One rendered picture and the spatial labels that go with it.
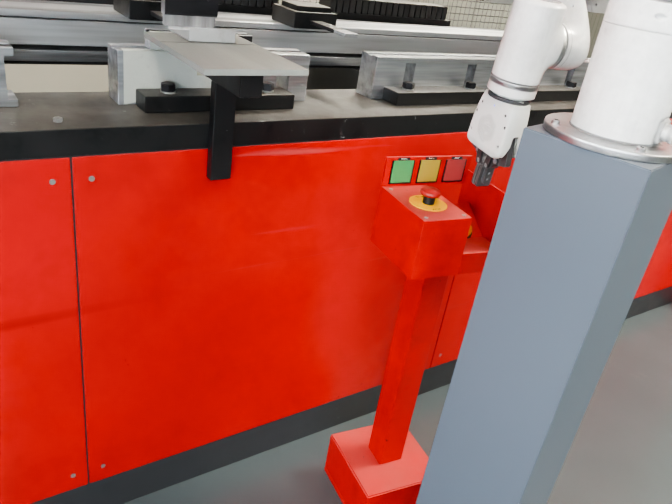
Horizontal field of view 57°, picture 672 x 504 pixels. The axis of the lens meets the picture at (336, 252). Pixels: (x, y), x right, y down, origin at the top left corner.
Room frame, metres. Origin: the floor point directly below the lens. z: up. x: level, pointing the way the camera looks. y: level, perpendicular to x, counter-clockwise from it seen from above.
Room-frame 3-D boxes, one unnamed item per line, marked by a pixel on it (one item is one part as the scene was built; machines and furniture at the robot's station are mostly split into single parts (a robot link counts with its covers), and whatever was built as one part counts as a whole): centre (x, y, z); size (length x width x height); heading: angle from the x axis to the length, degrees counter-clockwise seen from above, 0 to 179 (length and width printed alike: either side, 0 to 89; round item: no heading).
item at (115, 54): (1.22, 0.29, 0.92); 0.39 x 0.06 x 0.10; 128
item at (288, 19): (1.55, 0.12, 1.01); 0.26 x 0.12 x 0.05; 38
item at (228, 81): (1.04, 0.22, 0.88); 0.14 x 0.04 x 0.22; 38
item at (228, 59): (1.07, 0.24, 1.00); 0.26 x 0.18 x 0.01; 38
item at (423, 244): (1.12, -0.19, 0.75); 0.20 x 0.16 x 0.18; 119
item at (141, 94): (1.16, 0.26, 0.89); 0.30 x 0.05 x 0.03; 128
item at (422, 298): (1.12, -0.19, 0.39); 0.06 x 0.06 x 0.54; 29
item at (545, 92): (1.76, -0.50, 0.89); 0.30 x 0.05 x 0.03; 128
